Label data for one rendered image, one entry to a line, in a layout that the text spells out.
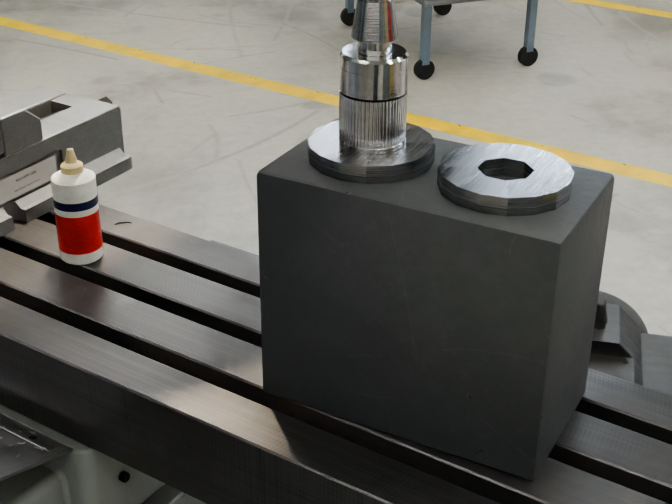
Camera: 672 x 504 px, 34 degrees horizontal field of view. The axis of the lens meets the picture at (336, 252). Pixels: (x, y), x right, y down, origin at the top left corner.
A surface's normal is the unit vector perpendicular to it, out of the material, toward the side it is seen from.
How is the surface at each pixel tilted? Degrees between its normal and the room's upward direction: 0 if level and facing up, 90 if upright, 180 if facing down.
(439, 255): 90
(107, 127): 90
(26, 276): 0
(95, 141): 90
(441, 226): 90
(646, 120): 0
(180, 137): 0
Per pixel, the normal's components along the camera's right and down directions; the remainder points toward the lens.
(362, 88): -0.30, 0.45
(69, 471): -0.55, 0.40
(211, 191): 0.00, -0.88
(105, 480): 0.84, 0.26
